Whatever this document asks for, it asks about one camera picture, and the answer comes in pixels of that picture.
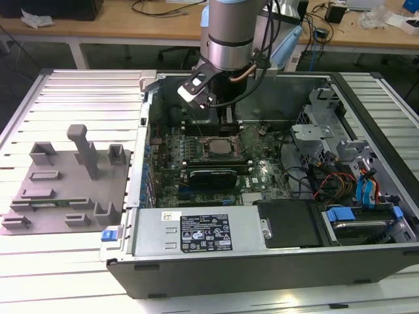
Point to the black graphics card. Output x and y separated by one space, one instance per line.
212 179

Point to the silver chipset heatsink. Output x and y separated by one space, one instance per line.
253 198

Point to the grey parts rack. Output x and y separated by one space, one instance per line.
65 193

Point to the pale grey case latch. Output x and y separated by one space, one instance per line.
147 80

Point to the crumpled white paper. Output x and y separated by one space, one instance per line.
36 19

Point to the black plastic drive cover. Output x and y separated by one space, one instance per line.
288 225

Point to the blue box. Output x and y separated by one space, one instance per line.
412 5

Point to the small black box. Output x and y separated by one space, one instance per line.
335 14

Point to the green motherboard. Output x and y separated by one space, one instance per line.
262 157

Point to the clear plastic bag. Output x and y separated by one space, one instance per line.
373 18

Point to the silver square CPU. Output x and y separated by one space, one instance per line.
221 146

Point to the wooden desk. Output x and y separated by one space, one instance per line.
131 26

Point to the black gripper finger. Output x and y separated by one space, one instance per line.
235 121
220 121

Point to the black monitor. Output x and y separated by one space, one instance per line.
49 8

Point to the round coin battery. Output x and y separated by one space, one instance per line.
262 131

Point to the open black PC case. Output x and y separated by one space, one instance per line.
229 274

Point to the white cardboard box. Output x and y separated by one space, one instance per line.
410 27

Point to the CPU socket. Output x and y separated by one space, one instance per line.
222 157

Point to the black expansion slot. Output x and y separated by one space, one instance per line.
203 197

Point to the grey power supply unit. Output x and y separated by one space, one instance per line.
154 235

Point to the hard disk blue carrier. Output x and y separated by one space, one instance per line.
340 214

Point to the black RAM slot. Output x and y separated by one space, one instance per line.
216 161
211 130
243 170
211 133
243 167
216 164
211 127

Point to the blue case latch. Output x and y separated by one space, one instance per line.
109 236

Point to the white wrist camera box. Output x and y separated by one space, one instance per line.
188 95

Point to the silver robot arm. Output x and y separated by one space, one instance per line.
229 32

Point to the grey metal disk bay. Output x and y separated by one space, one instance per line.
311 132

